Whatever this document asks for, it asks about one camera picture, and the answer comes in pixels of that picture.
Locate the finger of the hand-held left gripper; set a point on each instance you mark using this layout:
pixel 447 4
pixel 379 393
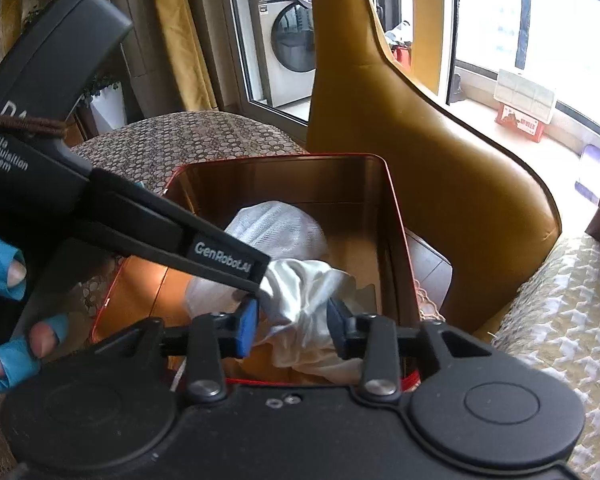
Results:
pixel 150 250
pixel 220 252

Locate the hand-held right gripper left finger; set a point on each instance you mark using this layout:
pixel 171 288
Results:
pixel 246 327

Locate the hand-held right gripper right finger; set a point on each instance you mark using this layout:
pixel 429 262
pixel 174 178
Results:
pixel 337 327

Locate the white satin cloth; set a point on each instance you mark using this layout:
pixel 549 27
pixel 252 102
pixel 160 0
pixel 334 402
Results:
pixel 300 300

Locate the white knitted cloth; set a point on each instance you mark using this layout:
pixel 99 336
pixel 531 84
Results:
pixel 275 230

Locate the red tin box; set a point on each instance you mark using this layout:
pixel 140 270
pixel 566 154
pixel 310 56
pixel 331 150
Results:
pixel 330 185

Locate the person's left hand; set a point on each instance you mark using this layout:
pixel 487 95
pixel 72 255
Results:
pixel 2 260

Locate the green plant in white pot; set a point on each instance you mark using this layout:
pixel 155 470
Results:
pixel 107 110

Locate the grey curtain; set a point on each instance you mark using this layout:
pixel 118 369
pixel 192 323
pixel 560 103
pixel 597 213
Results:
pixel 130 35

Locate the yellow curtain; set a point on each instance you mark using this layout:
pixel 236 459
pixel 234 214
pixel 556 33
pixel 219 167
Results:
pixel 185 35

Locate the white washing machine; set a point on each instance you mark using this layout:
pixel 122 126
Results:
pixel 285 80

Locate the yellow leather chair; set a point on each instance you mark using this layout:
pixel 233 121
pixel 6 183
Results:
pixel 430 160

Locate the white houndstooth sofa cover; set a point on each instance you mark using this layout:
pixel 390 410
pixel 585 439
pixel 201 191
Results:
pixel 555 335

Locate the red container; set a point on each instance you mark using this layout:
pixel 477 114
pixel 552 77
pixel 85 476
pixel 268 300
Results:
pixel 403 55

